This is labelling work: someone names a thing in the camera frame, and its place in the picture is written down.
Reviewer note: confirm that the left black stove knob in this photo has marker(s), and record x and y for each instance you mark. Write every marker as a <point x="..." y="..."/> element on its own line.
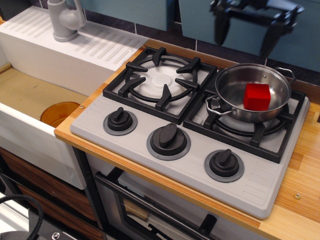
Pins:
<point x="120" y="122"/>

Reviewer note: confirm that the black oven door handle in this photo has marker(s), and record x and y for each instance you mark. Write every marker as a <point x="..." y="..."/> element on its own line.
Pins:
<point x="111" y="182"/>

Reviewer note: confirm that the black stove knob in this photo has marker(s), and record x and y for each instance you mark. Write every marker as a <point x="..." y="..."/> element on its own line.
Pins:
<point x="120" y="122"/>
<point x="168" y="143"/>
<point x="224" y="166"/>

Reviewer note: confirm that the black right burner grate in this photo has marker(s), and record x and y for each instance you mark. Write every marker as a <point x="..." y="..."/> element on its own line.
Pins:
<point x="275" y="147"/>

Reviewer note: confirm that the right black stove knob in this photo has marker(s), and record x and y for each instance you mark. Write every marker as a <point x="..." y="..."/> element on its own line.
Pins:
<point x="224" y="166"/>

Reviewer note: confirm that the orange plastic plate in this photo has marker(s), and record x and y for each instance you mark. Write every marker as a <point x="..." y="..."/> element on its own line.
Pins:
<point x="57" y="113"/>

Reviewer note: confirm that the grey toy faucet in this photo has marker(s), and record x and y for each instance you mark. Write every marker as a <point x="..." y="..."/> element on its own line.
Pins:
<point x="65" y="22"/>

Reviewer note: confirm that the middle black stove knob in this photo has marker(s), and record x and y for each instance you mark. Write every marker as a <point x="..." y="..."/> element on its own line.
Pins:
<point x="168" y="143"/>

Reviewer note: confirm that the grey toy stove top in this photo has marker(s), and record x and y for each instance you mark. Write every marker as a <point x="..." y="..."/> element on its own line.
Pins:
<point x="254" y="193"/>

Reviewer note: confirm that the oven door with window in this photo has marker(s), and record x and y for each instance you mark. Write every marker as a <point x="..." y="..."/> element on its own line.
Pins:
<point x="140" y="224"/>

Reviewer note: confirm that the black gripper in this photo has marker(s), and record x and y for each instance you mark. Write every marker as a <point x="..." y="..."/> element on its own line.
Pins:
<point x="276" y="13"/>

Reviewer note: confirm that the white toy sink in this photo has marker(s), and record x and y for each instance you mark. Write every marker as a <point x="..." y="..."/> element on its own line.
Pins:
<point x="37" y="72"/>

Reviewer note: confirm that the stainless steel pan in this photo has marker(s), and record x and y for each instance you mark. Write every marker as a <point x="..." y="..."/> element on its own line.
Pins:
<point x="230" y="86"/>

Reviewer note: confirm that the black left burner grate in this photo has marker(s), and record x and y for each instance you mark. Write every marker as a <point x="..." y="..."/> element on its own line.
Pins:
<point x="172" y="109"/>

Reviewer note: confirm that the wooden drawer front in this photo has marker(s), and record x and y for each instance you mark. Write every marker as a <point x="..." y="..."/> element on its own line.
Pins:
<point x="62" y="203"/>

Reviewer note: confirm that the red cube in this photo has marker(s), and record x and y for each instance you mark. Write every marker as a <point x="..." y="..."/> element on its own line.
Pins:
<point x="257" y="97"/>

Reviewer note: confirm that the black burner grate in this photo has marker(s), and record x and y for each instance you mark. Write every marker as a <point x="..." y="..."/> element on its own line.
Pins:
<point x="275" y="147"/>
<point x="172" y="109"/>

